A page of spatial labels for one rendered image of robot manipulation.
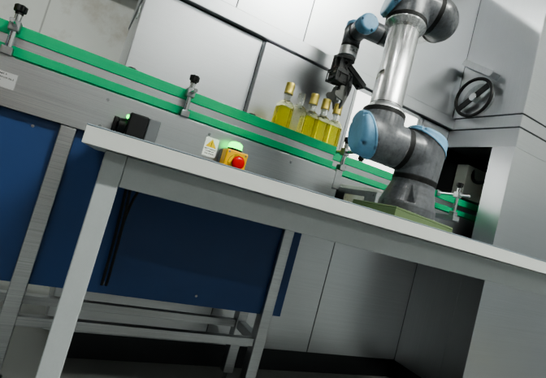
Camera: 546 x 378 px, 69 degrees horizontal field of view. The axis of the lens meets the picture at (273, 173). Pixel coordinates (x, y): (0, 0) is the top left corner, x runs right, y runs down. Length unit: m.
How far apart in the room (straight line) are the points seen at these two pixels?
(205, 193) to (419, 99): 1.55
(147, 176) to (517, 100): 1.77
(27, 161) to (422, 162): 1.02
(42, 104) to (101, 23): 3.44
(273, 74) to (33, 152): 0.92
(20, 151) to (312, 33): 1.21
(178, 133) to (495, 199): 1.45
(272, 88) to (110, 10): 3.18
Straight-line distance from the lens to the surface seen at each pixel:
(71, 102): 1.19
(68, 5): 4.66
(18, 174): 1.21
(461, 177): 2.35
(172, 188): 0.82
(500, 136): 2.15
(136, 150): 0.77
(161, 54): 1.55
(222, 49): 1.62
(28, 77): 1.20
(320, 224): 0.93
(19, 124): 1.21
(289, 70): 1.70
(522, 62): 2.27
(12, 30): 1.22
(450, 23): 1.31
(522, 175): 2.15
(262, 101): 1.62
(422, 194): 1.08
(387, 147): 1.05
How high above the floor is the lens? 0.70
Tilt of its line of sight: 4 degrees up
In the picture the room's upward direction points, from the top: 15 degrees clockwise
